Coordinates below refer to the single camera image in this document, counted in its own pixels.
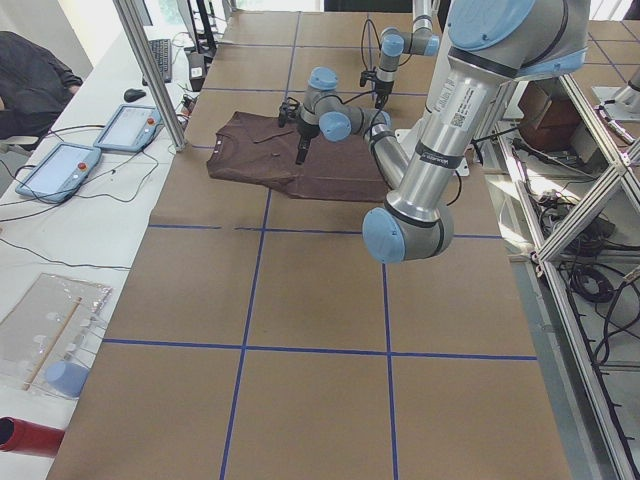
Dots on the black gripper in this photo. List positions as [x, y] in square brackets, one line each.
[382, 90]
[304, 132]

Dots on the brown t-shirt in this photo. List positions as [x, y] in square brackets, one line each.
[253, 149]

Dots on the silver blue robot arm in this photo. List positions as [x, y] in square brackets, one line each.
[485, 45]
[421, 40]

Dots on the black keyboard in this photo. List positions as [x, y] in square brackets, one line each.
[161, 50]

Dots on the upper blue teach pendant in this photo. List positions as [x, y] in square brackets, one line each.
[130, 129]

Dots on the blue teach pendant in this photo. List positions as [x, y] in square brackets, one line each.
[130, 129]
[60, 173]

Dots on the black computer mouse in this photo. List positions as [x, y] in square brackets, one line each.
[132, 95]

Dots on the lower blue teach pendant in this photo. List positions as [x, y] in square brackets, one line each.
[60, 173]

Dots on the seated person in black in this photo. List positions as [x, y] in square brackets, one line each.
[36, 87]

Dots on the wooden stick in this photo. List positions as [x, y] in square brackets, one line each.
[47, 349]

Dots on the clear plastic bag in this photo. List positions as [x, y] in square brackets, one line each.
[29, 326]

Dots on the blue plastic cup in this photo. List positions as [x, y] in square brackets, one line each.
[67, 378]

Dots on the red cylinder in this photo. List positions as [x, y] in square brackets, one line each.
[28, 438]

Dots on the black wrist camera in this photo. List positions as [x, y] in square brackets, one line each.
[367, 76]
[288, 111]

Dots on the aluminium frame post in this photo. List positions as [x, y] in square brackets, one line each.
[135, 33]

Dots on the aluminium frame table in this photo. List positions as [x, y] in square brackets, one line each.
[565, 180]

